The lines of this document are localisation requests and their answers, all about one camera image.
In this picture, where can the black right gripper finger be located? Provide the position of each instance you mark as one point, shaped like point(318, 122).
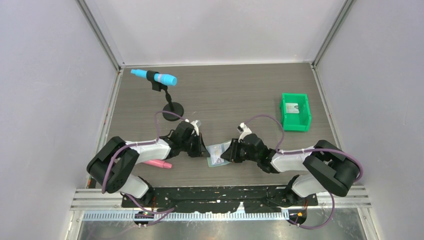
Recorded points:
point(228, 156)
point(232, 146)

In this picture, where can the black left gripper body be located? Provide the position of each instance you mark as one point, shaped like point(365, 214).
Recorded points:
point(193, 141)

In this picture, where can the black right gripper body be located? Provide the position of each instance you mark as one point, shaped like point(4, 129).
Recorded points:
point(243, 154)

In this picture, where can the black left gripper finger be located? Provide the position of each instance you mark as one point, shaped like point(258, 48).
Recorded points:
point(196, 151)
point(200, 141)

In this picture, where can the mint green card holder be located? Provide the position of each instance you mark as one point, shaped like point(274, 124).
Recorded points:
point(215, 151)

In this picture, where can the silver VIP card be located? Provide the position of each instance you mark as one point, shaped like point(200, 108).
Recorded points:
point(292, 108)

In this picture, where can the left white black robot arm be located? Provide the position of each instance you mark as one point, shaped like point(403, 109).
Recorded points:
point(112, 166)

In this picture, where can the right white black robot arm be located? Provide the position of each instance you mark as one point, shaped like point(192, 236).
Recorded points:
point(325, 167)

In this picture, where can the pink marker pen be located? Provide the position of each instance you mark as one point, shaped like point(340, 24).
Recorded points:
point(159, 163)

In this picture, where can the black microphone stand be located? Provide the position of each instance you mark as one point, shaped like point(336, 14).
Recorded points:
point(172, 111)

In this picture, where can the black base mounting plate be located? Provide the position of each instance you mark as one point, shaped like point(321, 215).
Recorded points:
point(219, 199)

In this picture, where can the green plastic bin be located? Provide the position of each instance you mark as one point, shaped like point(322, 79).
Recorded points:
point(296, 122)

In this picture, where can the blue toy microphone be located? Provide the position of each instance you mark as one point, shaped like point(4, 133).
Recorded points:
point(152, 76)

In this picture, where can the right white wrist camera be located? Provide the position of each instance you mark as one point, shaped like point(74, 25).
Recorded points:
point(244, 131)

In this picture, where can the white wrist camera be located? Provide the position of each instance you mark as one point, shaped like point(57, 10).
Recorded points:
point(191, 127)
point(244, 131)

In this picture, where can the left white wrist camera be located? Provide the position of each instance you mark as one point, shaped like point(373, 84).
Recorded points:
point(191, 127)

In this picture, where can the aluminium frame rail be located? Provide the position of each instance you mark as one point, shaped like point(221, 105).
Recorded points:
point(94, 199)

